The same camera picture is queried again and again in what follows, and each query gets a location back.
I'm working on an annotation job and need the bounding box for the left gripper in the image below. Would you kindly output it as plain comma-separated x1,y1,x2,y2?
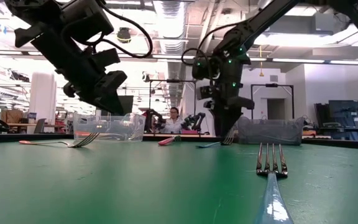
14,23,129,114

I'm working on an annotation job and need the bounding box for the smoky dark plastic container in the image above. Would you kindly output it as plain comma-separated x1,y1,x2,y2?
236,116,306,146

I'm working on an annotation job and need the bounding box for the silver ceiling duct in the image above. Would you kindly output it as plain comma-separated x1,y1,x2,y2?
152,0,188,55

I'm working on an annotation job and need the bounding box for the dark equipment rack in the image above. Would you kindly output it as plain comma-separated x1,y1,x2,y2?
314,99,358,141

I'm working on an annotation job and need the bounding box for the pink handled fork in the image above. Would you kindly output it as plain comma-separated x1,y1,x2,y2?
157,135,182,146

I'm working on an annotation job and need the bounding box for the clear plastic container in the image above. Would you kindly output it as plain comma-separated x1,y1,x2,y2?
72,112,147,143

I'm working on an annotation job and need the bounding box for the cardboard box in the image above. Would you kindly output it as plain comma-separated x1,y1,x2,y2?
1,109,24,124

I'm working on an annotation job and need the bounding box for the white pillar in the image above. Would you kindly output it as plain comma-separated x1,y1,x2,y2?
29,72,57,134

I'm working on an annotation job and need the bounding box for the person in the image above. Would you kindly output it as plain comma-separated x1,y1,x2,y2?
162,106,185,134

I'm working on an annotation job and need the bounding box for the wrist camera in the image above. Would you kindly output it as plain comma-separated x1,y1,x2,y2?
196,85,218,101
60,0,115,44

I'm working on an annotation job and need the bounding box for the black monitor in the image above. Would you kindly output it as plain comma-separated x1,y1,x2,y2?
118,95,134,116

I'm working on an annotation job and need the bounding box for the grey chair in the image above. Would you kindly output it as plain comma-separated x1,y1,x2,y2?
33,118,47,134

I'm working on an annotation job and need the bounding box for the long ceiling light bar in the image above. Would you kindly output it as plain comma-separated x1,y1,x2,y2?
0,49,358,66

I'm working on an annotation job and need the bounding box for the black table frame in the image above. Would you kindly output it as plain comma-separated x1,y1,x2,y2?
0,133,358,151

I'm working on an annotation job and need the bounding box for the blue handled fork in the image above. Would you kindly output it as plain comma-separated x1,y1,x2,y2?
195,129,236,149
253,142,295,224

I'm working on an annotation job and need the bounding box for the black frame stand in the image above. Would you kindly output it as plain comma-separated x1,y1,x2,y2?
148,79,198,116
250,83,295,119

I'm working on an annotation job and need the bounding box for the green table mat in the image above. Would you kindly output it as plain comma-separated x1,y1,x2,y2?
0,138,358,224

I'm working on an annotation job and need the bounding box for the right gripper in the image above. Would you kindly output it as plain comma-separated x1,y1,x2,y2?
203,79,256,137

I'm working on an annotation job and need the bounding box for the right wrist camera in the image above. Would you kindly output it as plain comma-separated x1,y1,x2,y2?
196,85,218,101

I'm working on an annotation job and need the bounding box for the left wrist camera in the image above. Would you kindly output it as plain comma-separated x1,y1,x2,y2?
60,0,115,44

